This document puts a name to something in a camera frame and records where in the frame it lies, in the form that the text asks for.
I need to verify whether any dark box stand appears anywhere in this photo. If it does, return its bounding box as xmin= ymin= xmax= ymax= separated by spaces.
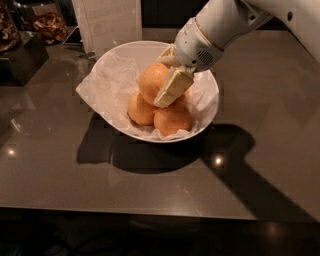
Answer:
xmin=0 ymin=31 xmax=49 ymax=87

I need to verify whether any white oval bowl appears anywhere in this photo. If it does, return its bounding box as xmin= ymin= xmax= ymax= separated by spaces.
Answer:
xmin=90 ymin=40 xmax=221 ymax=144

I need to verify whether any glass jar of dried fruit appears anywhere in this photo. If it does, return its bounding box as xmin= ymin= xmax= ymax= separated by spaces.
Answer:
xmin=14 ymin=0 xmax=68 ymax=45

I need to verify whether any glass jar of nuts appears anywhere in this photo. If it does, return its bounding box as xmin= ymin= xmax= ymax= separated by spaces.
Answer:
xmin=0 ymin=0 xmax=20 ymax=52

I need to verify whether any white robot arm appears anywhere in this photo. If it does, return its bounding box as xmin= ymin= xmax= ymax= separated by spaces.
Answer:
xmin=154 ymin=0 xmax=320 ymax=108

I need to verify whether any white paper liner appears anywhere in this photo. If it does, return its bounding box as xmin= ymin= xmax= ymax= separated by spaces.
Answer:
xmin=75 ymin=51 xmax=219 ymax=141

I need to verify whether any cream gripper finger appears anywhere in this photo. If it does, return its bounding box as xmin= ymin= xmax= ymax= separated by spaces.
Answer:
xmin=154 ymin=67 xmax=194 ymax=108
xmin=156 ymin=44 xmax=180 ymax=67

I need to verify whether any white paper sign stand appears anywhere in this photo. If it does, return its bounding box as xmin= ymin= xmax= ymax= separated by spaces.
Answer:
xmin=71 ymin=0 xmax=142 ymax=60

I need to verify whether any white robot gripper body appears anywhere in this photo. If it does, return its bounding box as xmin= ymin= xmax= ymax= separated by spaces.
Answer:
xmin=173 ymin=18 xmax=223 ymax=72

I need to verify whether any hidden rear orange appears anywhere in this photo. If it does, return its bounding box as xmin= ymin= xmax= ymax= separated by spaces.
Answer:
xmin=177 ymin=91 xmax=190 ymax=102

